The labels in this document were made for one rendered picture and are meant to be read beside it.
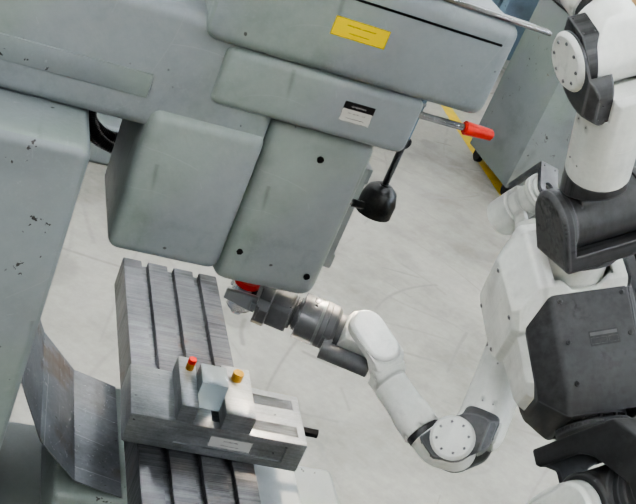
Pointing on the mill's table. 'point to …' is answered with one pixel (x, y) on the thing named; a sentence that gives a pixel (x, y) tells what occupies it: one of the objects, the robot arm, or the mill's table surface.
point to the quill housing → (292, 207)
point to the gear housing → (315, 99)
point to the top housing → (378, 42)
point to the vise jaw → (238, 405)
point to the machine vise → (207, 420)
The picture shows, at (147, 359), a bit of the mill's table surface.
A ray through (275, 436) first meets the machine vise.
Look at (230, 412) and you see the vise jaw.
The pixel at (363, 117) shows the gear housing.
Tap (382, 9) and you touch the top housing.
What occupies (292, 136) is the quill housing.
